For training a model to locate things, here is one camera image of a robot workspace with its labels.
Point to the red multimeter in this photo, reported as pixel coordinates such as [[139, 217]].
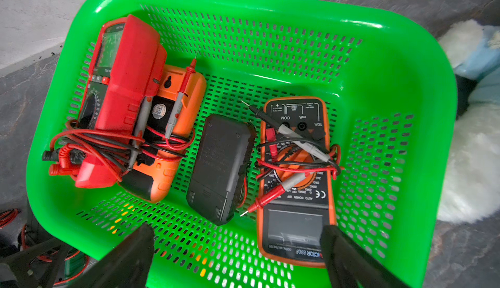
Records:
[[102, 144]]

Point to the orange grey Victor multimeter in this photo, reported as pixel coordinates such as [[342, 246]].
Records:
[[297, 163]]

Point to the white blue plush bear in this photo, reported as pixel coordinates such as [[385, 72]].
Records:
[[471, 186]]

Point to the black multimeter face down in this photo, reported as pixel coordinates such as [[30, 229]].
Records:
[[217, 186]]

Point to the orange multimeter with leads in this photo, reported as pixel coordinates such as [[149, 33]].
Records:
[[155, 169]]

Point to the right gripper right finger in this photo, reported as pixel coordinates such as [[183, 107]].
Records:
[[349, 265]]

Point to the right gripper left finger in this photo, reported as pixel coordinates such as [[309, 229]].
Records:
[[127, 265]]

